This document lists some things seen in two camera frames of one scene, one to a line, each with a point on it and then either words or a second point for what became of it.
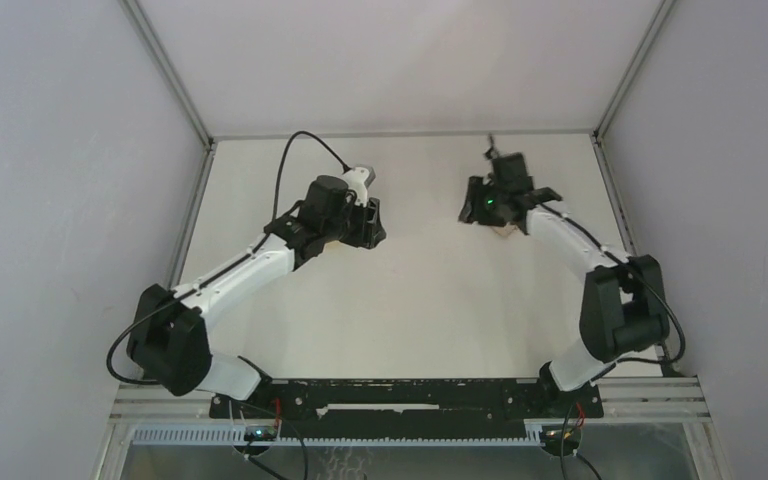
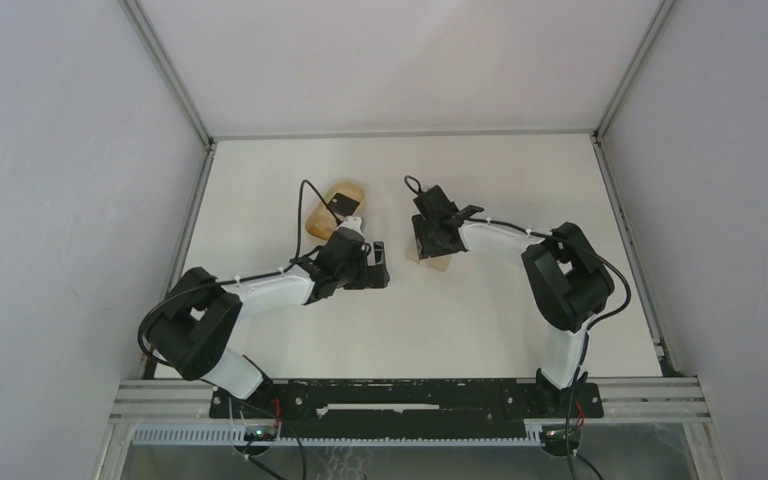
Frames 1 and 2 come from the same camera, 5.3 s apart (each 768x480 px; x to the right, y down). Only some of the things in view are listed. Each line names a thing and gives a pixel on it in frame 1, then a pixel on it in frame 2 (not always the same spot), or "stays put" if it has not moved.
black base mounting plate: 474,400 stays put
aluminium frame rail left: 189,103 stays put
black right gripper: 473,208 → 425,248
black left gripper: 370,231 → 374,276
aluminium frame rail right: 597,138 stays put
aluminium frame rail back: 412,133 stays put
